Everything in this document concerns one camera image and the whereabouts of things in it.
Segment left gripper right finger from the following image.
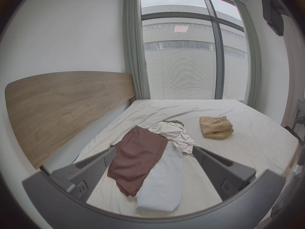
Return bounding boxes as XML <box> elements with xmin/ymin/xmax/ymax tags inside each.
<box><xmin>192</xmin><ymin>146</ymin><xmax>257</xmax><ymax>202</ymax></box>

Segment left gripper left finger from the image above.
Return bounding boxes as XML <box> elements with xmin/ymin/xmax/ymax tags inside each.
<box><xmin>51</xmin><ymin>147</ymin><xmax>117</xmax><ymax>201</ymax></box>

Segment tan shorts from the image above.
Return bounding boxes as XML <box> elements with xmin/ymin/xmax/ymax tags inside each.
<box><xmin>199</xmin><ymin>115</ymin><xmax>234</xmax><ymax>139</ymax></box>

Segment bed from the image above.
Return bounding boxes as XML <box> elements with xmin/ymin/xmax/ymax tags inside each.
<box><xmin>5</xmin><ymin>71</ymin><xmax>303</xmax><ymax>219</ymax></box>

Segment white garment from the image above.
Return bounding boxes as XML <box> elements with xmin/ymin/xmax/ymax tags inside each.
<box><xmin>146</xmin><ymin>121</ymin><xmax>196</xmax><ymax>155</ymax></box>

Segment brown garment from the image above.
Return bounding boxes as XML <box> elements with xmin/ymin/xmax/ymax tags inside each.
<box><xmin>107</xmin><ymin>125</ymin><xmax>168</xmax><ymax>197</ymax></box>

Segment pale grey garment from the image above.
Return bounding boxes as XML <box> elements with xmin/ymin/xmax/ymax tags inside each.
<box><xmin>135</xmin><ymin>141</ymin><xmax>184</xmax><ymax>212</ymax></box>

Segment green garment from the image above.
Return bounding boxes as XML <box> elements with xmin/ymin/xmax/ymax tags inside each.
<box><xmin>163</xmin><ymin>119</ymin><xmax>184</xmax><ymax>128</ymax></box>

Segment grey-green curtain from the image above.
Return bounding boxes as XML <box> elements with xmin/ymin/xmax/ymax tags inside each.
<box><xmin>122</xmin><ymin>0</ymin><xmax>151</xmax><ymax>100</ymax></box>
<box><xmin>232</xmin><ymin>0</ymin><xmax>262</xmax><ymax>110</ymax></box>

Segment window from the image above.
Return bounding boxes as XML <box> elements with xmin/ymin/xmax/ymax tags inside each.
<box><xmin>139</xmin><ymin>0</ymin><xmax>248</xmax><ymax>102</ymax></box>

